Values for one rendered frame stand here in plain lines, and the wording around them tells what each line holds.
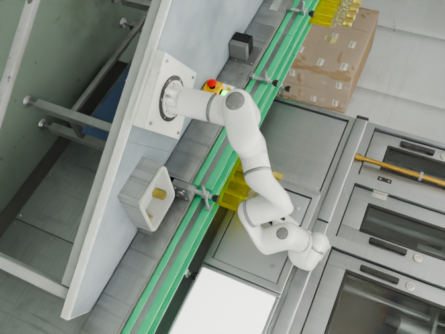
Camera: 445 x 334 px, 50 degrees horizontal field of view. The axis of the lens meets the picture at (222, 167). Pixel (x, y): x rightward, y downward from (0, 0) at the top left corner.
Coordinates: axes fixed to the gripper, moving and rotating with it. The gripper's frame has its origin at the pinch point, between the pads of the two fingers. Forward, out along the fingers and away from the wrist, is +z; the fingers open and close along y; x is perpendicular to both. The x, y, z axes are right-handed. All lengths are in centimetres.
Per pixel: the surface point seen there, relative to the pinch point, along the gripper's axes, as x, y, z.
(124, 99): 15, 50, 46
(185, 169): 9.9, 15.5, 29.8
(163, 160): 13.0, 18.1, 38.2
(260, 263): 13.7, -12.9, -8.5
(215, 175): 4.5, 13.8, 19.5
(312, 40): -315, -229, 168
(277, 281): 15.8, -13.0, -18.1
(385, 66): -399, -302, 103
